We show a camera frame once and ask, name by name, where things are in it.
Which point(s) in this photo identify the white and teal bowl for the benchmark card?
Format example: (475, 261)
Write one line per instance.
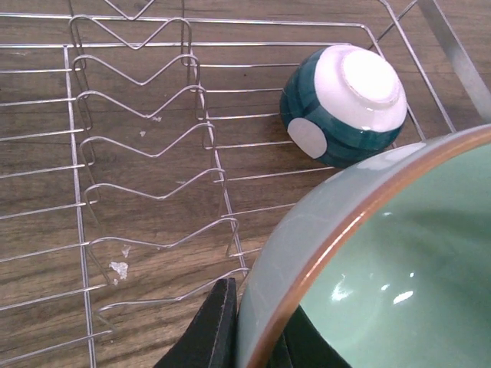
(342, 105)

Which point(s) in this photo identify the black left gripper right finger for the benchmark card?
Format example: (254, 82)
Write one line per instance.
(306, 346)

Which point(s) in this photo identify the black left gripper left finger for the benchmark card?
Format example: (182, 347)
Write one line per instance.
(210, 338)

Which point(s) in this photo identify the chrome wire dish rack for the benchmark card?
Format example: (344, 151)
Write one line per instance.
(143, 156)

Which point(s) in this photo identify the pale green bowl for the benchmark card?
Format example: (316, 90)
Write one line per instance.
(389, 259)

